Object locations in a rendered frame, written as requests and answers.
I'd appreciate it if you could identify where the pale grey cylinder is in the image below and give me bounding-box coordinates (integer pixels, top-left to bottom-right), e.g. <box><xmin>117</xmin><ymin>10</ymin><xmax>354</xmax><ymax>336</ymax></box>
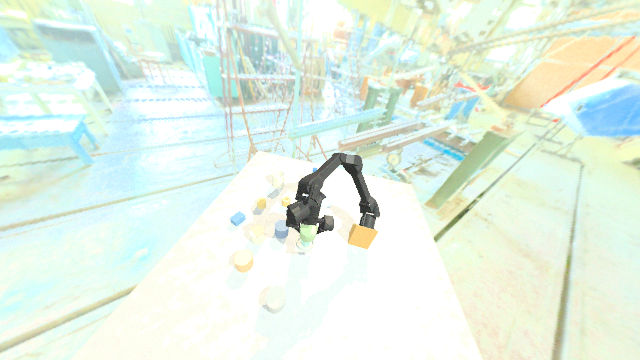
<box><xmin>266</xmin><ymin>286</ymin><xmax>286</xmax><ymax>314</ymax></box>

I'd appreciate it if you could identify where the small blue block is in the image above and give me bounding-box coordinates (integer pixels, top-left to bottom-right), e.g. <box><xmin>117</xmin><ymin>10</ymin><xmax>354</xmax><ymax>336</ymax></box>
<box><xmin>230</xmin><ymin>211</ymin><xmax>246</xmax><ymax>226</ymax></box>

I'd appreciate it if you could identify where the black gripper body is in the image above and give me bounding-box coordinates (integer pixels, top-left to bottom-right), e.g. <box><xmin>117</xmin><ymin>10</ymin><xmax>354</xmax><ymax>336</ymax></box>
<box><xmin>286</xmin><ymin>212</ymin><xmax>334</xmax><ymax>231</ymax></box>

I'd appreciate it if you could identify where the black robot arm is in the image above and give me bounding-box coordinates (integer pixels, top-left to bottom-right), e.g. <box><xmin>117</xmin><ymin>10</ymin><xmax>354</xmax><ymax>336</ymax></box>
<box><xmin>286</xmin><ymin>152</ymin><xmax>380</xmax><ymax>230</ymax></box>

